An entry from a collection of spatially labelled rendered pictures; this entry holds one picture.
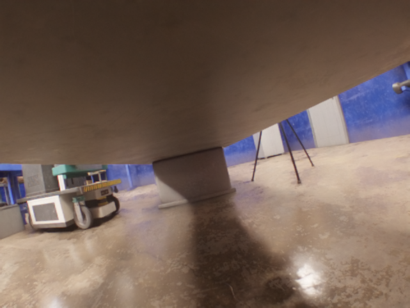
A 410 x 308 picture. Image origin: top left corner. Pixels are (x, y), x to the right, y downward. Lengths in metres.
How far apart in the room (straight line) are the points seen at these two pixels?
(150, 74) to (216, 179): 1.43
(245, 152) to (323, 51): 5.06
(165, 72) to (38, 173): 1.67
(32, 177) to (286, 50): 1.87
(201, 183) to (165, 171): 0.32
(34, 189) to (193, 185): 1.43
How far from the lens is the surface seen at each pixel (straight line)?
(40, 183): 1.78
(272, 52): 0.19
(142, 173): 5.18
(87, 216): 1.47
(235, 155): 5.16
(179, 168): 1.55
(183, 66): 0.17
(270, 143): 4.97
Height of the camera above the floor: 0.31
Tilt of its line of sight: 2 degrees up
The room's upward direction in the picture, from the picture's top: 13 degrees counter-clockwise
